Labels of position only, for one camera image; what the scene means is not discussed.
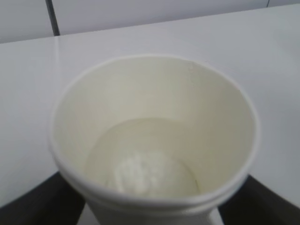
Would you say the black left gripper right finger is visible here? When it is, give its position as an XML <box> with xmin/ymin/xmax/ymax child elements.
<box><xmin>218</xmin><ymin>175</ymin><xmax>300</xmax><ymax>225</ymax></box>

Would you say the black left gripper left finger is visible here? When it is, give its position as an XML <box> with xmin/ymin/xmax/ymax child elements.
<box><xmin>0</xmin><ymin>173</ymin><xmax>85</xmax><ymax>225</ymax></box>

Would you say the white paper cup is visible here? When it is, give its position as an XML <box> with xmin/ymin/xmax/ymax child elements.
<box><xmin>48</xmin><ymin>55</ymin><xmax>261</xmax><ymax>225</ymax></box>

